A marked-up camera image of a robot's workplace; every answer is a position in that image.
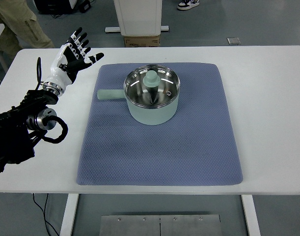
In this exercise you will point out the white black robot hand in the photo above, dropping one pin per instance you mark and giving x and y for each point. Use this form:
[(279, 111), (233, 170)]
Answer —
[(71, 58)]

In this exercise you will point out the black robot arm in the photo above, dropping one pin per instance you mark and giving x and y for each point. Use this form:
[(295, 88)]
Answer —
[(22, 127)]

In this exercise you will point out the green pot with handle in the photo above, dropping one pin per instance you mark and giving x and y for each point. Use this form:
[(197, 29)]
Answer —
[(151, 91)]

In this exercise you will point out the person in khaki trousers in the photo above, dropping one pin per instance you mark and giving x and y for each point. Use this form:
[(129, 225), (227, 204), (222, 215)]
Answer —
[(20, 22)]

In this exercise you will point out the white right table leg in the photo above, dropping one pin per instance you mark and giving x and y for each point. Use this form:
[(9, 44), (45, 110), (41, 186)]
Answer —
[(250, 215)]

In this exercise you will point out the white left table leg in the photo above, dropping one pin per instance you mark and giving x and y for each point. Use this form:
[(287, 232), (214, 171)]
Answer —
[(69, 215)]

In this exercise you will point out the metal floor plate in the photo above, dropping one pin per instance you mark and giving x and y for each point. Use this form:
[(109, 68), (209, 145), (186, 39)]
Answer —
[(160, 225)]

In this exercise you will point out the white pedestal stand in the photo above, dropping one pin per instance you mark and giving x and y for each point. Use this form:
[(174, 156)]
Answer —
[(138, 18)]

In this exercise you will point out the black equipment on floor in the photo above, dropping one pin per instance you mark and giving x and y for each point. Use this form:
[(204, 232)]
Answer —
[(57, 8)]

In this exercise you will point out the black white sneaker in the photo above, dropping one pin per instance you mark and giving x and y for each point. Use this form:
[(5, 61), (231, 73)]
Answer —
[(187, 4)]

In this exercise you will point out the grey floor socket plate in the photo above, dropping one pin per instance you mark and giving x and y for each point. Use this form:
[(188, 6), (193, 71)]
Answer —
[(233, 41)]

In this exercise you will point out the cardboard box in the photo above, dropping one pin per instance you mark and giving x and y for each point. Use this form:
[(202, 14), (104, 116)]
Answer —
[(142, 41)]

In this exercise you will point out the white table leg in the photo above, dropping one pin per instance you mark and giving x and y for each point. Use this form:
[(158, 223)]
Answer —
[(250, 215), (69, 215)]

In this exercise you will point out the blue textured mat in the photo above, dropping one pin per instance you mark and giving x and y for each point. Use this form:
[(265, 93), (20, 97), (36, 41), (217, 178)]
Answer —
[(196, 147)]

